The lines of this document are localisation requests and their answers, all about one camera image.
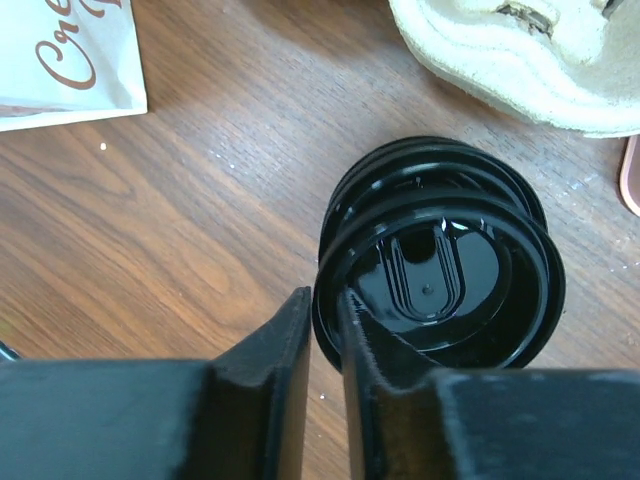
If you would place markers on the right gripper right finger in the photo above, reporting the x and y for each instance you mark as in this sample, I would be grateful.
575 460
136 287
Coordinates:
409 419

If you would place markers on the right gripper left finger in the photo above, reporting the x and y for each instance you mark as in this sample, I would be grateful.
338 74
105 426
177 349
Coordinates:
238 416

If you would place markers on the black coffee cup lid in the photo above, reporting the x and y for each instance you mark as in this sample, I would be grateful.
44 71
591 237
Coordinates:
464 280

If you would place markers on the salmon pink tray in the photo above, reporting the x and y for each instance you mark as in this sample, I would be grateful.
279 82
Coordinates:
629 176

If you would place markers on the cardboard cup carrier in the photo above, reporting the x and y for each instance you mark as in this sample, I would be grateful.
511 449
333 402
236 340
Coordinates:
573 65

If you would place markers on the paper bag with orange handles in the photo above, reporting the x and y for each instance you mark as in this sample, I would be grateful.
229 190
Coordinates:
69 61

